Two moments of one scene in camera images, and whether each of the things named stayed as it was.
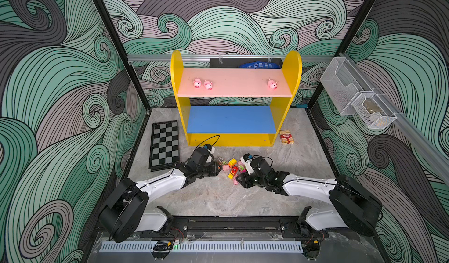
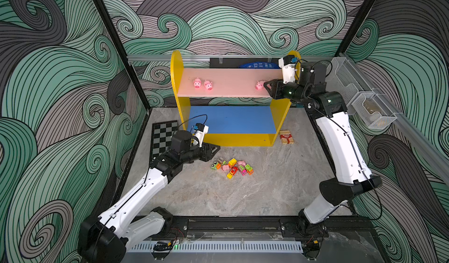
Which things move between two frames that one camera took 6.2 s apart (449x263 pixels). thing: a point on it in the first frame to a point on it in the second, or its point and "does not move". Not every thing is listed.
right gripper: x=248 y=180 to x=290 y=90
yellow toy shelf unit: x=235 y=107 does not move
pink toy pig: x=208 y=85 does not move
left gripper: x=214 y=165 to x=205 y=155
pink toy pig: x=197 y=83 does not move
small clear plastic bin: x=372 y=111 does not move
